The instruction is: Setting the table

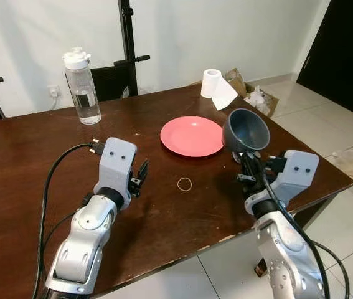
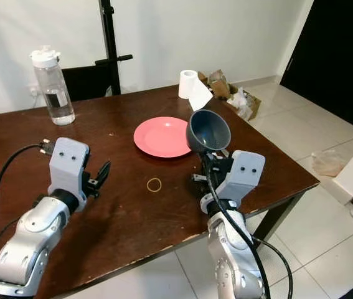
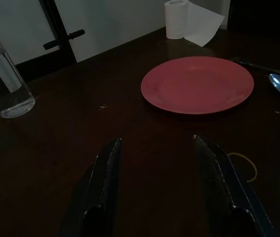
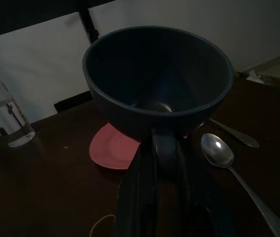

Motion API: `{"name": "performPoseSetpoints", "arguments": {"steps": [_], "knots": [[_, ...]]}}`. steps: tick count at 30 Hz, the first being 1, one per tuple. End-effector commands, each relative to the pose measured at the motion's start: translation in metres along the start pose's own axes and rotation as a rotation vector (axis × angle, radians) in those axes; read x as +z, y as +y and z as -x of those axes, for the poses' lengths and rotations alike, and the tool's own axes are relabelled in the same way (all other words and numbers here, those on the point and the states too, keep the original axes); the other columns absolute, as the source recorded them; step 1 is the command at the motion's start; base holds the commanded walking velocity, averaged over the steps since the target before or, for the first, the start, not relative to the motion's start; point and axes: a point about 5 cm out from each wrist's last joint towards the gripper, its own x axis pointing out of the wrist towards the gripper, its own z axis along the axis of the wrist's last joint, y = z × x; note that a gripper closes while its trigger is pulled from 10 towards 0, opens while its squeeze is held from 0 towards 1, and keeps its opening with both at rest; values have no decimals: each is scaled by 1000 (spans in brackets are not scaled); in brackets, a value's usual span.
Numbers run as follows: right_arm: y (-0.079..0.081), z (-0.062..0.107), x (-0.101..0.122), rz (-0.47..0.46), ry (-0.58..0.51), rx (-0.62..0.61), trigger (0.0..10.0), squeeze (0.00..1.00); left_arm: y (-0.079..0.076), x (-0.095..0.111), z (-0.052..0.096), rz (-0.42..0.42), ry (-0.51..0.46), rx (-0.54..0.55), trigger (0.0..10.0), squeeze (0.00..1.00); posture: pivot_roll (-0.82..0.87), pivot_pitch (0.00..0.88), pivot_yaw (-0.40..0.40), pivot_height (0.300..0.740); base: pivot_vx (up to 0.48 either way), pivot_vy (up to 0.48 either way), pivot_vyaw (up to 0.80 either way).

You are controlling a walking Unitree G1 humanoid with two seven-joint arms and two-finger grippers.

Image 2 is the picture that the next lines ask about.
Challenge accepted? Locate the dark grey bowl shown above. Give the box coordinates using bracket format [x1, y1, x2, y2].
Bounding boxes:
[186, 109, 232, 153]

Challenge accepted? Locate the yellow rubber band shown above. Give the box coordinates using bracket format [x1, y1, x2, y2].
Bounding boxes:
[147, 178, 163, 192]

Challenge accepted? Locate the pink round plate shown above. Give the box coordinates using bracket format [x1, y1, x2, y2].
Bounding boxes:
[133, 116, 192, 158]

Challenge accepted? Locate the dark brown wooden table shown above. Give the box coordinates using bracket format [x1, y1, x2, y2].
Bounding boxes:
[0, 84, 320, 299]

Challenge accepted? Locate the crumpled white paper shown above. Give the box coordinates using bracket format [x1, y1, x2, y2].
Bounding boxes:
[226, 87, 255, 116]

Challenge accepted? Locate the white toilet paper roll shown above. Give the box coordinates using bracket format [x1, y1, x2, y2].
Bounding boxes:
[178, 69, 213, 112]

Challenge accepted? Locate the open cardboard box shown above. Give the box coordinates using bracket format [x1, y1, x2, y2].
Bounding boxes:
[198, 70, 261, 120]

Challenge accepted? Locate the clear water bottle white lid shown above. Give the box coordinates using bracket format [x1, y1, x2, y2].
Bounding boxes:
[29, 45, 76, 126]

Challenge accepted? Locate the black flat board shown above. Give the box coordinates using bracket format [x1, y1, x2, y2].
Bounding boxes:
[61, 64, 105, 102]

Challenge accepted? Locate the clear plastic bag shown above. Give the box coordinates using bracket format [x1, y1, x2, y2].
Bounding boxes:
[310, 149, 348, 178]

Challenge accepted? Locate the black stand pole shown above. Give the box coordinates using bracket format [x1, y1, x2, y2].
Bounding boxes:
[94, 0, 133, 94]

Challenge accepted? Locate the black door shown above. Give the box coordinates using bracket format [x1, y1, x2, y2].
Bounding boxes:
[281, 0, 353, 135]

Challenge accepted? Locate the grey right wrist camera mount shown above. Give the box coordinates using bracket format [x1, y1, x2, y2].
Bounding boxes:
[219, 149, 266, 203]

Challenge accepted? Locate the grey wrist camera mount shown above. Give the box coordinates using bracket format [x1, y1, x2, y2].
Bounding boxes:
[49, 137, 91, 194]
[219, 149, 266, 203]

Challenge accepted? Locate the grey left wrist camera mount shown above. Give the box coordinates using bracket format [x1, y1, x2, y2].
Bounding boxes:
[49, 137, 91, 194]

